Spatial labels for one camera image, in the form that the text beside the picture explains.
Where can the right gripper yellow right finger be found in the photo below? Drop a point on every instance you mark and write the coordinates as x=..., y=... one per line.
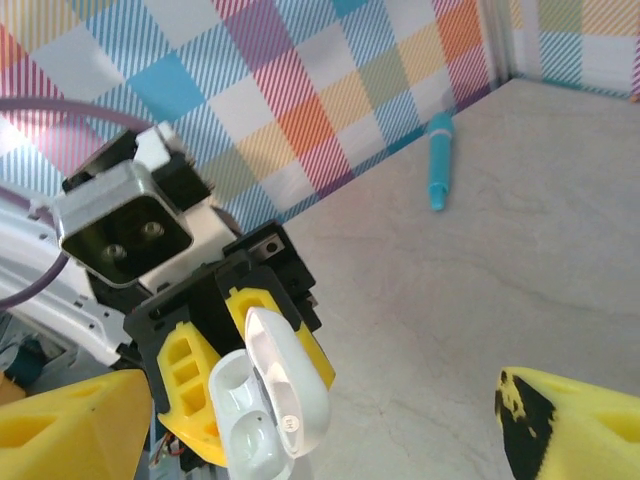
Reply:
x=595, y=440

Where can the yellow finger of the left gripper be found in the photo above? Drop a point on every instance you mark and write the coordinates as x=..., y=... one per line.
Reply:
x=172, y=370
x=250, y=299

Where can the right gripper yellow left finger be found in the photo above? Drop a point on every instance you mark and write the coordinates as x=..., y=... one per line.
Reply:
x=65, y=435

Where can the white earbud charging case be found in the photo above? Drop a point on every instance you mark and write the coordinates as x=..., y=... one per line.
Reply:
x=280, y=370

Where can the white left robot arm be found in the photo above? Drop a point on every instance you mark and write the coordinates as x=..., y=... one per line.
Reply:
x=50, y=300

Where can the teal marker pen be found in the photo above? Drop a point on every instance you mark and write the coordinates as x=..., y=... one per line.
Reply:
x=440, y=160

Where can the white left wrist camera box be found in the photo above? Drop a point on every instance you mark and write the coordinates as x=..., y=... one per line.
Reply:
x=125, y=200

